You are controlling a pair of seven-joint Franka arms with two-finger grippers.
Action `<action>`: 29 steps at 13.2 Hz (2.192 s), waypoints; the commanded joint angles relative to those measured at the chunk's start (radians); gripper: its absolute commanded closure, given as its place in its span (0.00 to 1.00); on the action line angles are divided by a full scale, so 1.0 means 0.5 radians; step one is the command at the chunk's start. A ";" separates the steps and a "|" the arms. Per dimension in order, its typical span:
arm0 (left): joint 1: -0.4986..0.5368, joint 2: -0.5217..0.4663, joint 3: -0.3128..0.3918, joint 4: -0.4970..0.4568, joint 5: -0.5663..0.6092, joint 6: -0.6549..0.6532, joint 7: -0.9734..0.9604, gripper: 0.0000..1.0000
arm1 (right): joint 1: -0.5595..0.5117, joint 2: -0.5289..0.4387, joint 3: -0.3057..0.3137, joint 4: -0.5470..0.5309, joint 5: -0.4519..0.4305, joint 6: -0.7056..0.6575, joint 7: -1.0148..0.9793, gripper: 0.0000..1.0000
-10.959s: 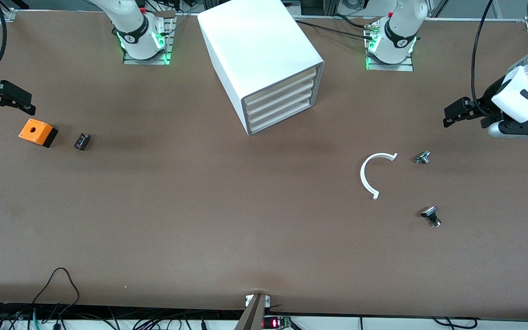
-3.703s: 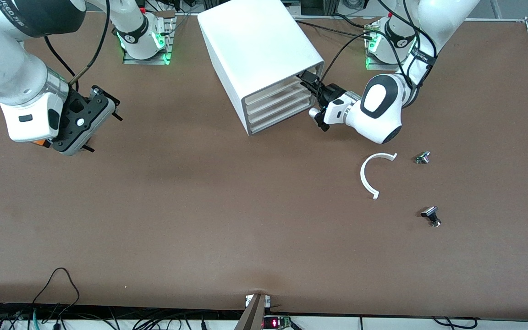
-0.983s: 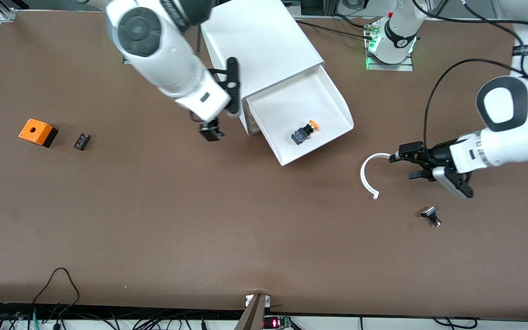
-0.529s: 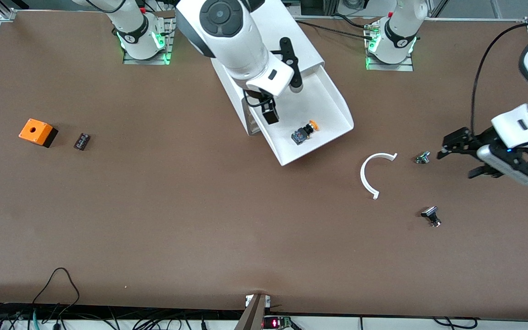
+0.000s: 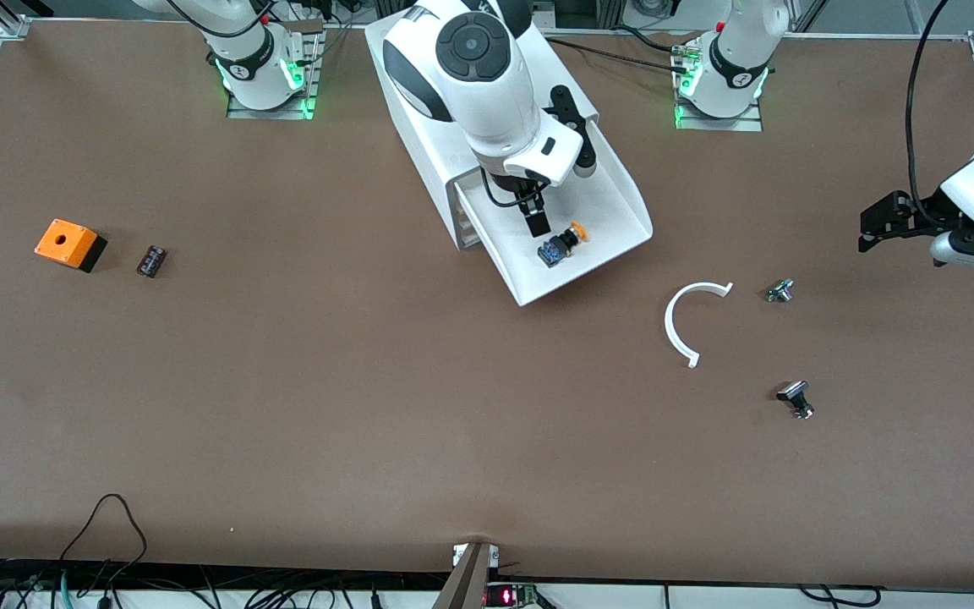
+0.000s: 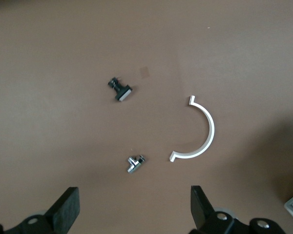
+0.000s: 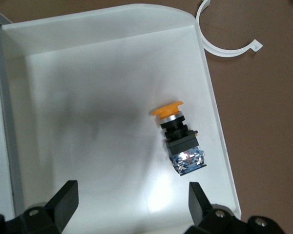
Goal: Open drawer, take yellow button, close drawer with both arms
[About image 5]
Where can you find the small silver green button part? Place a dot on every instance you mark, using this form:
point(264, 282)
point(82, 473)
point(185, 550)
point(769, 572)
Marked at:
point(779, 291)

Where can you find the black silver switch part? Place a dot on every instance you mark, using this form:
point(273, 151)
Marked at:
point(795, 396)

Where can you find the small black terminal block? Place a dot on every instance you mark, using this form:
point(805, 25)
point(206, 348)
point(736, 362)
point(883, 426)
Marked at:
point(150, 260)

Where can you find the orange push button switch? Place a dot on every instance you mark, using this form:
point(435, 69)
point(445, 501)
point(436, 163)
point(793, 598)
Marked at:
point(563, 244)

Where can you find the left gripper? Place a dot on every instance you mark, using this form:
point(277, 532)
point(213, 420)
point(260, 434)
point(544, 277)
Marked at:
point(920, 219)

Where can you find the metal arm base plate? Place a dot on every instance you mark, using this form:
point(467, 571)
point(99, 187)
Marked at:
point(719, 123)
point(271, 108)

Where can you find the white curved plastic arc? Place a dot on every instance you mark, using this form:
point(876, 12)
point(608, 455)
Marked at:
point(671, 326)

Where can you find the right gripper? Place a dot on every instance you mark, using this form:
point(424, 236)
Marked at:
point(527, 192)

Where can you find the orange box with hole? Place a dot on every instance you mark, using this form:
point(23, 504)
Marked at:
point(64, 241)

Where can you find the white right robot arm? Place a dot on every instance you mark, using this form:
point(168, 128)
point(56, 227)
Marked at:
point(470, 76)

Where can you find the red digit display module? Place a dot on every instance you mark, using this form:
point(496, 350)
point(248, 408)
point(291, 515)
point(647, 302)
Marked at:
point(508, 596)

